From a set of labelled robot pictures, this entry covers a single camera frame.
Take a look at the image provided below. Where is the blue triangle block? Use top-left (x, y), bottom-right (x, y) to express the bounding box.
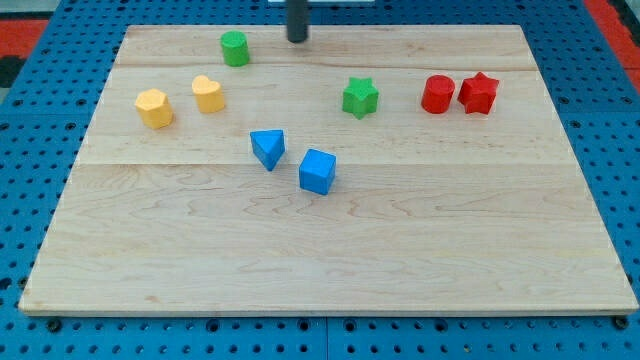
top-left (250, 129), bottom-right (285, 171)

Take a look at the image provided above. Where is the blue cube block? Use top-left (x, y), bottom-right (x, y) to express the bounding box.
top-left (299, 149), bottom-right (337, 195)

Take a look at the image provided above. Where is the light wooden board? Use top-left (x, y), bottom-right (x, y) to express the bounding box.
top-left (19, 25), bottom-right (638, 317)

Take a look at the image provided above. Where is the green star block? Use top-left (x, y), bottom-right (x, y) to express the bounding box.
top-left (342, 77), bottom-right (379, 119)

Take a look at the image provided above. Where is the yellow heart block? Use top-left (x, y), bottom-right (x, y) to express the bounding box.
top-left (192, 75), bottom-right (226, 113)

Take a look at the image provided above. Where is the red cylinder block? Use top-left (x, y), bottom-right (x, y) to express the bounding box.
top-left (421, 75), bottom-right (455, 114)

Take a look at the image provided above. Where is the green cylinder block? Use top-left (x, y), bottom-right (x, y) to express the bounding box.
top-left (220, 30), bottom-right (250, 67)

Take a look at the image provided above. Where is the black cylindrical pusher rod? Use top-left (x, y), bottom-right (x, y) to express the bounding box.
top-left (285, 0), bottom-right (309, 43)

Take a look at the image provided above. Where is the red star block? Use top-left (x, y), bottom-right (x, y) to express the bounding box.
top-left (457, 72), bottom-right (500, 114)

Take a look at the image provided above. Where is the yellow hexagon block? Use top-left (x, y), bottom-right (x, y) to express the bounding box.
top-left (135, 88), bottom-right (174, 129)

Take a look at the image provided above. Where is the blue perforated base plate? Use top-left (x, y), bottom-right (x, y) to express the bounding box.
top-left (1, 0), bottom-right (639, 359)

